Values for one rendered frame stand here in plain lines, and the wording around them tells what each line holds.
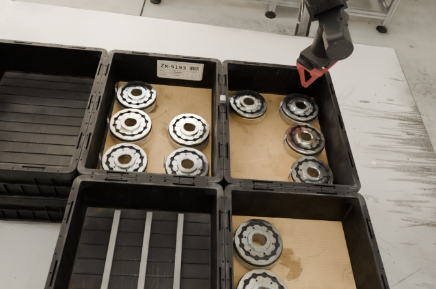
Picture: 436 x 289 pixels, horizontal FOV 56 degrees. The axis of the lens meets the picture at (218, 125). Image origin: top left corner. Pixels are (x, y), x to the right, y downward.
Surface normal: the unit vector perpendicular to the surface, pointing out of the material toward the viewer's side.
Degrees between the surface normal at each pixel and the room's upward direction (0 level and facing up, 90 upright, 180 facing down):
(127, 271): 0
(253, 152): 0
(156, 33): 0
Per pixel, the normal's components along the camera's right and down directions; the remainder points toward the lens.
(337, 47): -0.04, 0.76
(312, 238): 0.12, -0.66
